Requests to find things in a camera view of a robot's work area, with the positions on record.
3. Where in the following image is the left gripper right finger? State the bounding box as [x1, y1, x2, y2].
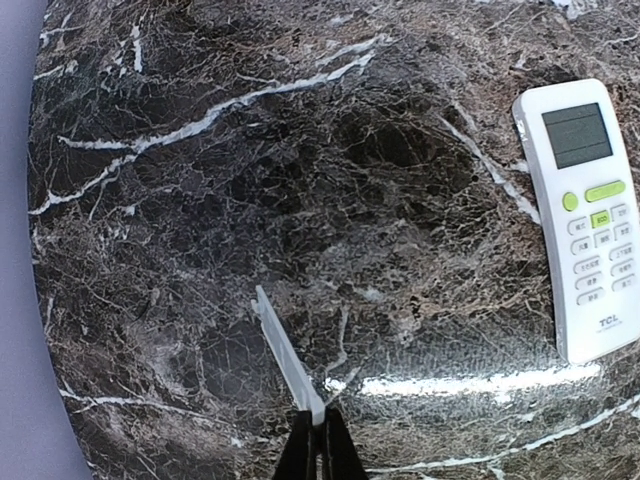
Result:
[320, 408, 368, 480]

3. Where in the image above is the white TCL air-conditioner remote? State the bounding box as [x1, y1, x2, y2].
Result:
[512, 78, 639, 364]

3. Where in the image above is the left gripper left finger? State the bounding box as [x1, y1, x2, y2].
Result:
[272, 411, 317, 480]

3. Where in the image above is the white battery cover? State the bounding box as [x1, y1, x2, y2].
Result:
[252, 285, 325, 427]

